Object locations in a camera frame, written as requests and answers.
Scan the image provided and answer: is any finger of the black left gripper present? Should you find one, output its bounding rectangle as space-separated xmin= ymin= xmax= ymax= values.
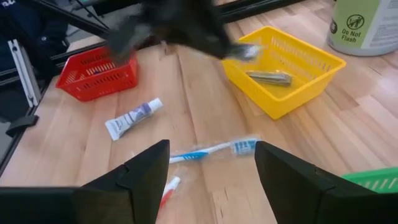
xmin=214 ymin=32 xmax=240 ymax=60

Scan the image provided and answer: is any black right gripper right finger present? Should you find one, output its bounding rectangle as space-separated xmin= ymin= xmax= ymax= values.
xmin=254 ymin=141 xmax=358 ymax=224

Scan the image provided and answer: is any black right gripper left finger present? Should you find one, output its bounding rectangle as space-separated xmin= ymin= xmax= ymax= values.
xmin=73 ymin=139 xmax=171 ymax=224

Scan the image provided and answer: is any red white toothbrush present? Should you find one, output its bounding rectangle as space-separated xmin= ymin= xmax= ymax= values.
xmin=159 ymin=167 xmax=190 ymax=210

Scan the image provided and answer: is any silver toothpaste tube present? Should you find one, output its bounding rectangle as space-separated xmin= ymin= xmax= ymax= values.
xmin=244 ymin=70 xmax=294 ymax=87

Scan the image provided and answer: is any blue white toothbrush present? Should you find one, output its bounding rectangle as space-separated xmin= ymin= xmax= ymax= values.
xmin=169 ymin=136 xmax=261 ymax=165

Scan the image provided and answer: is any white purple toothpaste tube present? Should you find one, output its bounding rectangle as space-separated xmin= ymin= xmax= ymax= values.
xmin=104 ymin=97 xmax=164 ymax=142

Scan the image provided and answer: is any red plastic basket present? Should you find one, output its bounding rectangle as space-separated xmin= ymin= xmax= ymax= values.
xmin=55 ymin=46 xmax=139 ymax=103

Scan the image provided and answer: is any yellow plastic basket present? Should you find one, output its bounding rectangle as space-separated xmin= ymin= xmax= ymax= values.
xmin=221 ymin=25 xmax=348 ymax=121

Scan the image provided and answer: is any green plastic basket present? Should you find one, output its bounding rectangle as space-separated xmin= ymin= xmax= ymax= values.
xmin=341 ymin=167 xmax=398 ymax=194

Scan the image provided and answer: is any green white wipes canister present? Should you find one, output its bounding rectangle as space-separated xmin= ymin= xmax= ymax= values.
xmin=326 ymin=0 xmax=398 ymax=57

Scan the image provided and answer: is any silver aluminium extrusion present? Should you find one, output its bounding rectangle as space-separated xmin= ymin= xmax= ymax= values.
xmin=7 ymin=39 xmax=42 ymax=108

